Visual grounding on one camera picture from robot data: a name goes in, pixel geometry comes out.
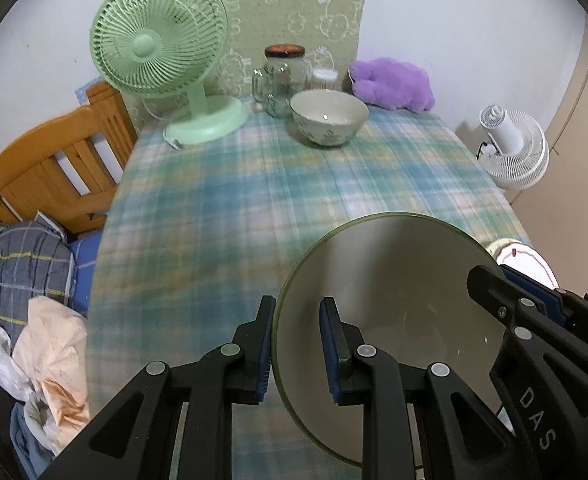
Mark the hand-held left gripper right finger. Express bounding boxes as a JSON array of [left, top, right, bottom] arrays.
[[319, 296, 525, 480]]

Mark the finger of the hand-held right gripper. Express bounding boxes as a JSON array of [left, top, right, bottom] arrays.
[[466, 264, 566, 344], [501, 265, 588, 356]]

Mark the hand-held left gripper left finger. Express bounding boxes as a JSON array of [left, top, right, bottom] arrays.
[[38, 295, 278, 480]]

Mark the blue floral ceramic bowl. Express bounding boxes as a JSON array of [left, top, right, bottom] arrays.
[[270, 212, 512, 471]]

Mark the pink floral plate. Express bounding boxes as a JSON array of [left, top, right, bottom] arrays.
[[486, 237, 559, 291]]

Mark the white fan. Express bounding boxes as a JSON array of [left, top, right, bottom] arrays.
[[476, 104, 550, 191]]

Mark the peach printed plastic bag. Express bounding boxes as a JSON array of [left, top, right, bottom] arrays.
[[11, 296, 92, 453]]

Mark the grey floral ceramic bowl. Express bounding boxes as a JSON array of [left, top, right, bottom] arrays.
[[289, 89, 369, 148]]

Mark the purple plush toy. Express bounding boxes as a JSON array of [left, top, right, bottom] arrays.
[[348, 56, 435, 113]]

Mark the light blue cloth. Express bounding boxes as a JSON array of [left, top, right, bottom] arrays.
[[10, 400, 54, 477]]

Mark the grey plaid pillow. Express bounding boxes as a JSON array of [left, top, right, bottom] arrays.
[[0, 212, 77, 326]]

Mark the glass mug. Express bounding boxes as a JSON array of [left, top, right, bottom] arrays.
[[251, 67, 275, 106]]

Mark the cotton swab container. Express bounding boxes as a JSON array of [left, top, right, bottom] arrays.
[[311, 66, 339, 92]]

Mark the glass jar with lid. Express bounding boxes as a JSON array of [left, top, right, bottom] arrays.
[[263, 45, 315, 118]]

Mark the blue patterned board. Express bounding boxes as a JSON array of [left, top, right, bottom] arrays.
[[74, 76, 104, 106]]

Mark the green table fan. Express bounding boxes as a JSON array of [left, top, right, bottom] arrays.
[[88, 0, 249, 145]]

